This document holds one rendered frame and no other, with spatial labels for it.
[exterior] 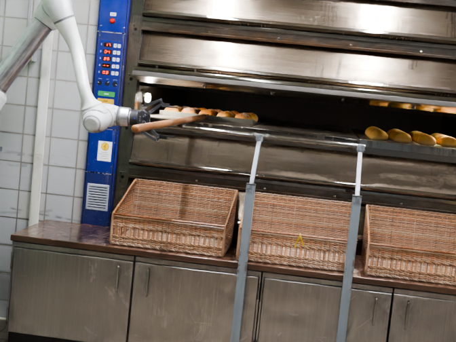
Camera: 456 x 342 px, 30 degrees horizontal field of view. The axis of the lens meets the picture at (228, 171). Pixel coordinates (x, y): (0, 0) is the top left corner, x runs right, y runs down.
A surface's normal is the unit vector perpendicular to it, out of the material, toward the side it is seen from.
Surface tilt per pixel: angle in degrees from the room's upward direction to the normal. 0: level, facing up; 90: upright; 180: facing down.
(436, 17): 69
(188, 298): 90
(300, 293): 90
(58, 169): 90
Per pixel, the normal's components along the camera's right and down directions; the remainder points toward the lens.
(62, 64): -0.11, 0.08
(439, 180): -0.07, -0.26
